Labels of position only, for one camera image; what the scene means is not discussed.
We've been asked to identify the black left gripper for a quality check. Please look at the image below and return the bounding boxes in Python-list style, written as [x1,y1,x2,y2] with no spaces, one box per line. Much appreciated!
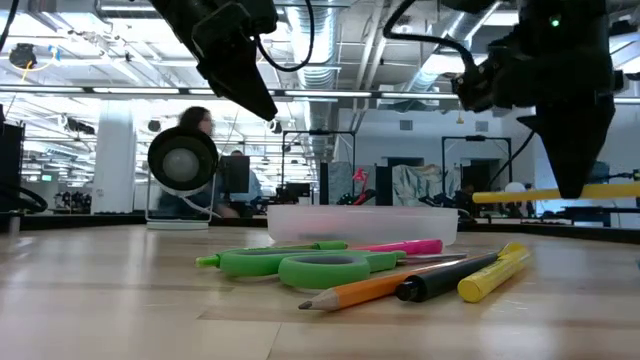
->
[149,0,279,122]

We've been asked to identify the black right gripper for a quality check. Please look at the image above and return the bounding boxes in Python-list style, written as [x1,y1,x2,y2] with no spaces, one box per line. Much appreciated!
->
[499,0,617,199]

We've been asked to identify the yellow pen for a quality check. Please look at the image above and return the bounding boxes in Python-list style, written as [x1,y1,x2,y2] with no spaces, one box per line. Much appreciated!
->
[471,181,640,205]

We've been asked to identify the yellow highlighter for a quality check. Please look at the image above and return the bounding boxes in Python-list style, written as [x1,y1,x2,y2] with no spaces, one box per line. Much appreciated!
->
[457,242,531,304]

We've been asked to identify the pink highlighter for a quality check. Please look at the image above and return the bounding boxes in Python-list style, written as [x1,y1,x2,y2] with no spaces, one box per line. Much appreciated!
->
[349,239,445,256]

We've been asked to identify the clear plastic supply box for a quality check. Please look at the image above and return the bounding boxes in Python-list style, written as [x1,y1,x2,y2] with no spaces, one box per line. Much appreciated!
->
[267,204,460,246]

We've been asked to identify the black marker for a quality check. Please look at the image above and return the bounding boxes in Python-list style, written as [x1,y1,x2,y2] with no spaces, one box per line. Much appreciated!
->
[395,251,501,304]

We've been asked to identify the green pen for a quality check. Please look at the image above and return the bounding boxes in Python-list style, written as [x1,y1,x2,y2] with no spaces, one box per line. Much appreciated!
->
[195,240,349,268]

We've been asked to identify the green handled scissors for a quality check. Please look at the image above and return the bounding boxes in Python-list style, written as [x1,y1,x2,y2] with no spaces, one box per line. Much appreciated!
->
[217,248,469,291]

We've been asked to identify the orange pencil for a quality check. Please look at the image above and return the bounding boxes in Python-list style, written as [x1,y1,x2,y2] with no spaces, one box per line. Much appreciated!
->
[298,259,481,312]

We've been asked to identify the person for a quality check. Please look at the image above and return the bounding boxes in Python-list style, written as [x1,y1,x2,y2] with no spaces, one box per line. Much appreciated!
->
[219,148,264,217]
[157,105,224,217]

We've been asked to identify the black monitor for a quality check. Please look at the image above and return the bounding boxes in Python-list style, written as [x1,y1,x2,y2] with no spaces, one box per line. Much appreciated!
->
[218,155,251,196]

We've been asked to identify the white building pillar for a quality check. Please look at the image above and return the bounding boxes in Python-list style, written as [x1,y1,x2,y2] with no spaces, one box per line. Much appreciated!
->
[91,99,138,215]

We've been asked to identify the pale crumpled sheet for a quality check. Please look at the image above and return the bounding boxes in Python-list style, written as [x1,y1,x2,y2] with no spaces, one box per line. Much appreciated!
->
[392,164,461,206]

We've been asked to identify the pink desk lamp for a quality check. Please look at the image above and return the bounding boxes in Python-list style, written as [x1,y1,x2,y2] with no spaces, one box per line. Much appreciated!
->
[351,167,370,199]

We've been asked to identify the black power cable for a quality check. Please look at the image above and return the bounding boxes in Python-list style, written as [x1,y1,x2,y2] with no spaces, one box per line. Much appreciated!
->
[487,130,536,191]

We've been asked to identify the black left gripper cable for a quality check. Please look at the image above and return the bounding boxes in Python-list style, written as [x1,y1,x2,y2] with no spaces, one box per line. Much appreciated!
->
[255,0,315,73]

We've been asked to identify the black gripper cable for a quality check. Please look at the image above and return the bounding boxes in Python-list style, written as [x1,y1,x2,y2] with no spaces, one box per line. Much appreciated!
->
[382,0,477,76]
[255,0,315,73]

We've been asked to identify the black metal stand frame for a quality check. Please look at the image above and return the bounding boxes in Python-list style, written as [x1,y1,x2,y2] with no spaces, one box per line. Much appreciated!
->
[441,134,513,204]

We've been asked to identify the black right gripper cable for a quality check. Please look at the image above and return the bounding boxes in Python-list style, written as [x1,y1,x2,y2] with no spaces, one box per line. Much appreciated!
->
[382,0,477,76]

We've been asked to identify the black metal table frame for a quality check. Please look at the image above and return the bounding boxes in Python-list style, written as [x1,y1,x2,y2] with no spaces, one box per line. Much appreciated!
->
[0,212,640,246]

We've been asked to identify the black coiled cable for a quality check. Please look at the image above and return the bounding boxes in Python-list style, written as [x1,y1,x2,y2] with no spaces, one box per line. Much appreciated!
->
[0,182,49,215]

